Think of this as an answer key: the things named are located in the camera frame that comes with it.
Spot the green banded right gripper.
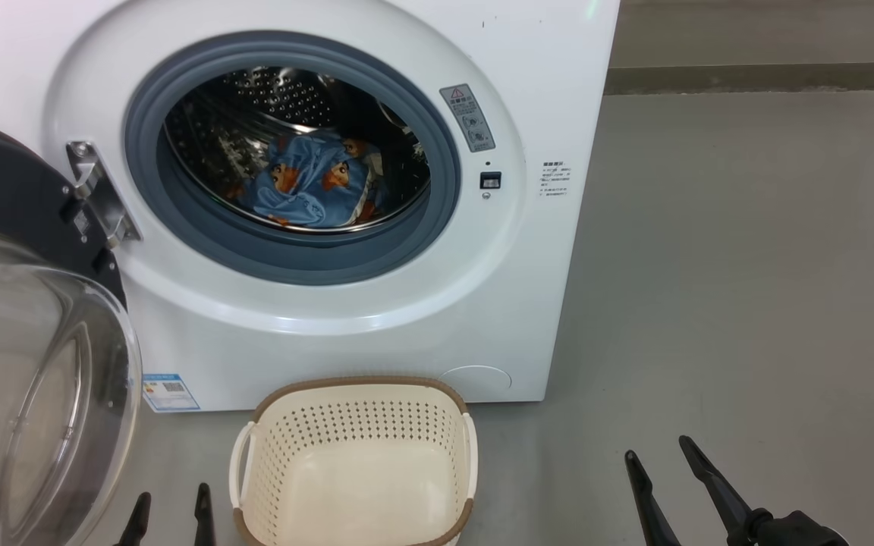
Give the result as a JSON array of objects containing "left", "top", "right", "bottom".
[{"left": 625, "top": 435, "right": 851, "bottom": 546}]

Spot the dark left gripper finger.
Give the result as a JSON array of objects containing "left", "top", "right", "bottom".
[
  {"left": 194, "top": 483, "right": 216, "bottom": 546},
  {"left": 113, "top": 492, "right": 152, "bottom": 546}
]

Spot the round black glass washer door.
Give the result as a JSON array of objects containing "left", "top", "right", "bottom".
[{"left": 0, "top": 114, "right": 143, "bottom": 546}]

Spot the blue cartoon print garment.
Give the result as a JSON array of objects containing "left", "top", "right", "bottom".
[{"left": 238, "top": 133, "right": 388, "bottom": 228}]

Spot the cream perforated plastic laundry basket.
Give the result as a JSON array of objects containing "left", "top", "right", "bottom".
[{"left": 228, "top": 376, "right": 479, "bottom": 546}]

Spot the grey rubber door gasket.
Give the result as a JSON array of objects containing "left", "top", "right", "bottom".
[{"left": 124, "top": 30, "right": 462, "bottom": 287}]

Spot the white front-load washing machine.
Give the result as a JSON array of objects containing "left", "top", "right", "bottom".
[{"left": 0, "top": 0, "right": 621, "bottom": 414}]

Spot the metal door hinge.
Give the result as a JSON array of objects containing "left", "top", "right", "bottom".
[{"left": 65, "top": 140, "right": 142, "bottom": 247}]

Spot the blue energy label sticker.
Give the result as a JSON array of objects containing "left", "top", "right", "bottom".
[{"left": 141, "top": 372, "right": 201, "bottom": 413}]

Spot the small black text sticker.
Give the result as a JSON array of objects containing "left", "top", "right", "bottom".
[{"left": 537, "top": 159, "right": 572, "bottom": 200}]

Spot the perforated steel washer drum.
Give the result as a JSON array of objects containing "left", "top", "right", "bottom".
[{"left": 162, "top": 66, "right": 432, "bottom": 234}]

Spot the grey warning sticker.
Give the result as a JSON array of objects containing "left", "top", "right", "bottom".
[{"left": 439, "top": 83, "right": 496, "bottom": 153}]

